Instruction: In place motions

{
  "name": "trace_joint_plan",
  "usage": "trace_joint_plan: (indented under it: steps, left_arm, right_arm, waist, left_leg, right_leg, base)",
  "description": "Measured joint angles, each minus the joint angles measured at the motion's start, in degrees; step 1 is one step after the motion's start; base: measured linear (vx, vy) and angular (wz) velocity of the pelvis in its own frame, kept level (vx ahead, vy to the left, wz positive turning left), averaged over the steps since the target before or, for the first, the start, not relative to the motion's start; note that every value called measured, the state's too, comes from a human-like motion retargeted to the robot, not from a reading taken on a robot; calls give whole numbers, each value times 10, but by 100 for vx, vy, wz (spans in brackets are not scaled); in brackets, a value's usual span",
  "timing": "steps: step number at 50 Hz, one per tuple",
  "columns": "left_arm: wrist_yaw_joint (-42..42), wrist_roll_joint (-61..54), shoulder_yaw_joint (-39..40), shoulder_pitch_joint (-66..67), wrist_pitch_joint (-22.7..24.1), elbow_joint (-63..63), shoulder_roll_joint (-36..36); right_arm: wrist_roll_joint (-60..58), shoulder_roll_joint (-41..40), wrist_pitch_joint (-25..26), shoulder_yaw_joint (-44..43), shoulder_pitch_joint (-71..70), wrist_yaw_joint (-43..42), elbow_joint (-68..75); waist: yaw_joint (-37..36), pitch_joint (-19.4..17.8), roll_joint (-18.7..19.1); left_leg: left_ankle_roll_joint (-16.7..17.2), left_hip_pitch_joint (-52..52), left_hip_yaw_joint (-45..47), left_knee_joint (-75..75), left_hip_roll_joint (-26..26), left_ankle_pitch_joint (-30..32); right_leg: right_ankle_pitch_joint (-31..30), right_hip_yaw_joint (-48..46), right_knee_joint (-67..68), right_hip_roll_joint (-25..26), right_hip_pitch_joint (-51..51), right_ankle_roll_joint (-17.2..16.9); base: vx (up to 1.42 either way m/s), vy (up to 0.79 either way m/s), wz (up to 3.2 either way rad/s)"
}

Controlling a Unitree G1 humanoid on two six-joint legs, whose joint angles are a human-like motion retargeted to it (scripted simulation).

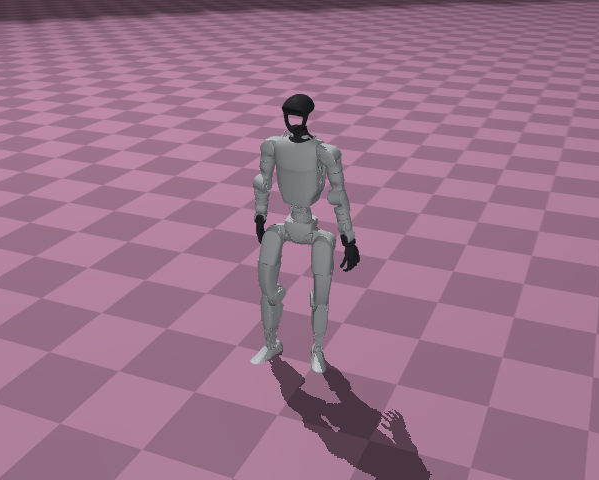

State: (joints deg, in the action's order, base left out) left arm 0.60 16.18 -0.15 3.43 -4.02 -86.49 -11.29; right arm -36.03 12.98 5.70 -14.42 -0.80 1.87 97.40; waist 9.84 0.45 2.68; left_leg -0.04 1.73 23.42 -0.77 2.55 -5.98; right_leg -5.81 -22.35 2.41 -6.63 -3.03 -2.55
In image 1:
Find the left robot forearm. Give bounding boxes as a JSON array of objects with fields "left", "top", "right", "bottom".
[{"left": 334, "top": 190, "right": 355, "bottom": 243}]

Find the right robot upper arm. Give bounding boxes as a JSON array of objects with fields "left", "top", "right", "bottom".
[{"left": 253, "top": 136, "right": 280, "bottom": 192}]

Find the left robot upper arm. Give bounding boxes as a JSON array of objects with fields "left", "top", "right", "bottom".
[{"left": 317, "top": 143, "right": 346, "bottom": 205}]

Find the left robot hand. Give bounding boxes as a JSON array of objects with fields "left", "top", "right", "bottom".
[{"left": 340, "top": 234, "right": 360, "bottom": 272}]

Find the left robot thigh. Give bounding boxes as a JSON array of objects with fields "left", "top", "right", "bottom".
[{"left": 310, "top": 228, "right": 336, "bottom": 309}]

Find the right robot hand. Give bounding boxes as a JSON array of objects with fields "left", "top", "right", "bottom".
[{"left": 254, "top": 215, "right": 266, "bottom": 244}]

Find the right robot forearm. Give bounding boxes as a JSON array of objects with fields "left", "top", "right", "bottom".
[{"left": 253, "top": 186, "right": 270, "bottom": 221}]

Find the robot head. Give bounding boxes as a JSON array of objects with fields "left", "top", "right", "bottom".
[{"left": 282, "top": 94, "right": 315, "bottom": 143}]

